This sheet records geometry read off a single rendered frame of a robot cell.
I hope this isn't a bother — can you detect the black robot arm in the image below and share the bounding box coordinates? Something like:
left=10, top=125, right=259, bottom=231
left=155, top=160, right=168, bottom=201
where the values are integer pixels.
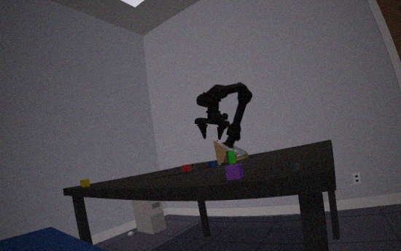
left=196, top=82, right=252, bottom=148

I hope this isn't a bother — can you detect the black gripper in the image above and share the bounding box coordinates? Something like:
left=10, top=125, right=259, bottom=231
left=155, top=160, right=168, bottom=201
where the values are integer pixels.
left=195, top=108, right=230, bottom=140

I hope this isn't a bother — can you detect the red block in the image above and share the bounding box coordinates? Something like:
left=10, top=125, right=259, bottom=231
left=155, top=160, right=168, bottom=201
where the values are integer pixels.
left=182, top=164, right=192, bottom=172

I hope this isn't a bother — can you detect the purple cube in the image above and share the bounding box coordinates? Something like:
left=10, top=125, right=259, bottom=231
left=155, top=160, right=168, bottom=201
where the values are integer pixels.
left=225, top=163, right=244, bottom=181

